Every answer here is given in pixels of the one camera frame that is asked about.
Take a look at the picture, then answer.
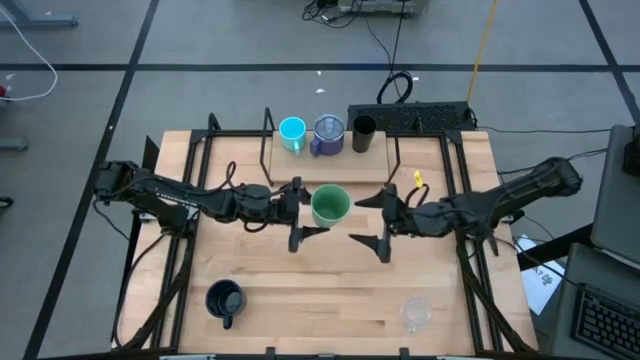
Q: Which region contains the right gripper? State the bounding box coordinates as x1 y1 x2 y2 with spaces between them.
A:
347 182 454 265

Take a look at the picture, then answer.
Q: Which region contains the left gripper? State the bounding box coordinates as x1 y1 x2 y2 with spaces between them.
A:
272 175 332 254

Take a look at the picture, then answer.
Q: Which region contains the green plastic tumbler cup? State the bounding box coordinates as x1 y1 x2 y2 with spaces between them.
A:
310 183 353 229

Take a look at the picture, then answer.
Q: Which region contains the turquoise plastic mug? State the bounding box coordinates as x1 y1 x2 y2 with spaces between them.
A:
278 116 308 156

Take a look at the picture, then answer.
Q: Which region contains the purple insulated mug with lid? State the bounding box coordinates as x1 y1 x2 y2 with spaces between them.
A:
309 113 347 158

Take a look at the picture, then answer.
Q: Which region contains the tall black tumbler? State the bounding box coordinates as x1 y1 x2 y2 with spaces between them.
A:
351 114 379 154

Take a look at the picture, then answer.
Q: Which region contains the dark navy ceramic mug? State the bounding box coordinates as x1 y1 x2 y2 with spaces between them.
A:
204 278 248 330

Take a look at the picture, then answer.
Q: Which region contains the wooden shelf board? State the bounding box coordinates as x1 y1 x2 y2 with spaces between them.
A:
268 130 390 184

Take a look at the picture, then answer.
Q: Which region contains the clear glass mug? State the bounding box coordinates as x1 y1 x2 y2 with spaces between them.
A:
399 296 434 335

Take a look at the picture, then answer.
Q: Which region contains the black perforated box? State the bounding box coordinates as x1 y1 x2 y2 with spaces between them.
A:
347 101 474 134

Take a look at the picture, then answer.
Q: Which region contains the white paper sheet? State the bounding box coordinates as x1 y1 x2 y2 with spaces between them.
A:
514 234 567 316

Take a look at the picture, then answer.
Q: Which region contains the grey power unit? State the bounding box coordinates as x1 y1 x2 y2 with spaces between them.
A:
337 0 431 14

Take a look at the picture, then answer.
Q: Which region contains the grey flat panel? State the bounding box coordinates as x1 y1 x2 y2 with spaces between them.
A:
589 123 640 266

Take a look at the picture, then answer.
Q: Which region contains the grey laptop with black keyboard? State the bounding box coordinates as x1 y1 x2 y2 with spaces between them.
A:
549 242 640 360

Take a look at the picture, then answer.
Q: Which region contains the small black box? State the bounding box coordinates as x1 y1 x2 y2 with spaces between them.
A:
622 138 640 178

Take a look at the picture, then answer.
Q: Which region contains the grey desk foot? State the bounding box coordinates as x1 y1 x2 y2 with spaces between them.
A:
0 0 79 29
0 137 30 153

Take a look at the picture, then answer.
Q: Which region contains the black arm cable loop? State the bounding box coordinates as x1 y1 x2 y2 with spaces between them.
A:
197 160 239 197

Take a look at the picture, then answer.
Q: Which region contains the black aluminium table frame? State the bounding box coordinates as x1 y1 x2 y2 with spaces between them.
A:
110 112 540 357

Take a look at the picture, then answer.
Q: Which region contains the black cable with coil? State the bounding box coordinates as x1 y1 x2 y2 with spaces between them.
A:
359 0 415 106

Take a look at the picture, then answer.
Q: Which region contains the yellow cable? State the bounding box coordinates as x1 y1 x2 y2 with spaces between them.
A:
467 0 501 106

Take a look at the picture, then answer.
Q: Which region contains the tangled black cable bundle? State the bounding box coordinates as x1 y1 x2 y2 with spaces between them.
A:
301 0 362 30

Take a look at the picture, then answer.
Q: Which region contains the white cable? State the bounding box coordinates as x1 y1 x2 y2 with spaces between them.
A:
0 4 59 103

